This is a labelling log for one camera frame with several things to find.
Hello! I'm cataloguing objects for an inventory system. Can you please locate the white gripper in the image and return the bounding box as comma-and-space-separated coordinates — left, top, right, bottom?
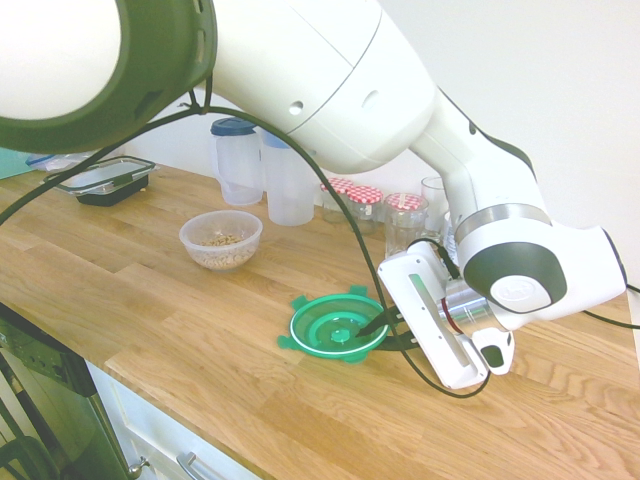
355, 243, 490, 391

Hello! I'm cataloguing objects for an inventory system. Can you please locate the green round container lid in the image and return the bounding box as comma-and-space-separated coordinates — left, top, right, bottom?
277, 284, 392, 366

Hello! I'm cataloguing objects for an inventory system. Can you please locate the glass jar red checkered lid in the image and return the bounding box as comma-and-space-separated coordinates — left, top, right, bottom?
345, 184, 385, 236
383, 192, 427, 236
319, 177, 352, 224

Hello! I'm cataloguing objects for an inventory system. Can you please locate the large pitcher blue lid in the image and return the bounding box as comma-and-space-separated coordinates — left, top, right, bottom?
259, 127, 317, 228

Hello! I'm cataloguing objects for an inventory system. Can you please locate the clear plastic food bowl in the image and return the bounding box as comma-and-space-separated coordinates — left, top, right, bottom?
178, 209, 265, 273

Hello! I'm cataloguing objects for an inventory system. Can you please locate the small pitcher dark blue lid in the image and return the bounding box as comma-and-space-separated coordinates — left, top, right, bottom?
208, 118, 265, 207

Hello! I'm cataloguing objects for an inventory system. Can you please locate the black container clear lid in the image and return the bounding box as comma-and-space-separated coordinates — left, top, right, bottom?
43, 155, 156, 208

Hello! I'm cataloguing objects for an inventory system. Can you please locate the faceted glass tumbler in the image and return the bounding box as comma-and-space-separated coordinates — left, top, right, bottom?
383, 206, 429, 262

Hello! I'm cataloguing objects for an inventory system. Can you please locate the tall clear drinking glass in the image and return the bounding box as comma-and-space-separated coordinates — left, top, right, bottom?
420, 176, 452, 237

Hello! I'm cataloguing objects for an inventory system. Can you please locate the nuts pile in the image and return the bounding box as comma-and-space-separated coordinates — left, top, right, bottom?
198, 232, 252, 269

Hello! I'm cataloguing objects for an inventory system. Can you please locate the white cabinet front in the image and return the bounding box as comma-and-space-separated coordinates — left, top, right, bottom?
84, 359, 262, 480

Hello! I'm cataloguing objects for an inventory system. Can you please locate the stainless steel appliance door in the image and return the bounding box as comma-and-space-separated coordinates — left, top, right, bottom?
0, 302, 129, 480

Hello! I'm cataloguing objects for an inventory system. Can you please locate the clear zip bag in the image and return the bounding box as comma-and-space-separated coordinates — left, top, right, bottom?
24, 152, 90, 172

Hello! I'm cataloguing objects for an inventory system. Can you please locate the teal cutting board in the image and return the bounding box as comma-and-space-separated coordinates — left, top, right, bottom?
0, 146, 32, 180

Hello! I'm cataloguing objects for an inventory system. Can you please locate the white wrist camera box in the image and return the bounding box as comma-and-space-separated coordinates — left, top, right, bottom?
471, 327, 517, 377

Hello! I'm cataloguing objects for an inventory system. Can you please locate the black kettle power cord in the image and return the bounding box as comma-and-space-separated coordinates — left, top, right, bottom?
582, 283, 640, 331

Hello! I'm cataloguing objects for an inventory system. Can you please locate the silver cabinet handle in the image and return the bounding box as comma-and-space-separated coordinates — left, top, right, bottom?
175, 451, 227, 480

